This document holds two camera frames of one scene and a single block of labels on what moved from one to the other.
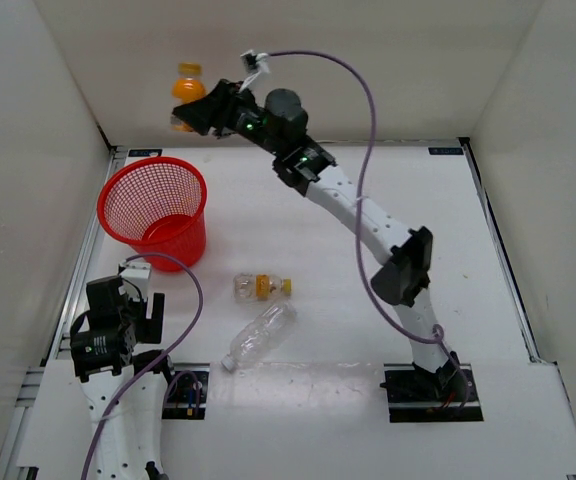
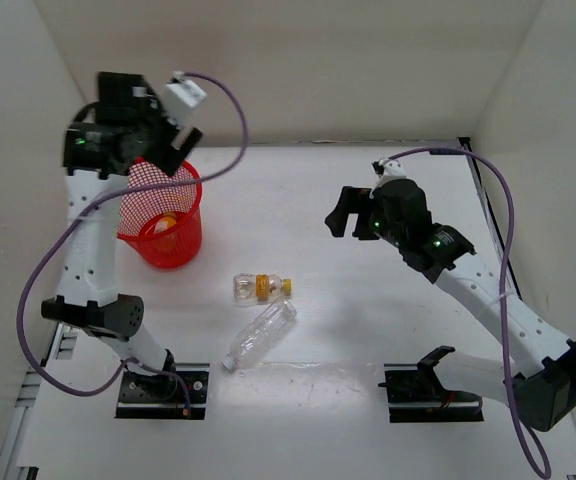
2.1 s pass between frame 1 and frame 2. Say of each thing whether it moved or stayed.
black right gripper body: moved
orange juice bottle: moved
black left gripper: moved
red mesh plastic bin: stayed
